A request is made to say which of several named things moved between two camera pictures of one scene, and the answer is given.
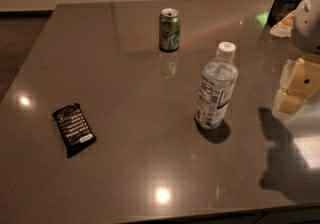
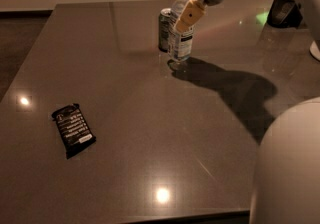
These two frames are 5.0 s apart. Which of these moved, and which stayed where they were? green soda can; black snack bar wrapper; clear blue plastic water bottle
Moved: clear blue plastic water bottle
Stayed: black snack bar wrapper; green soda can
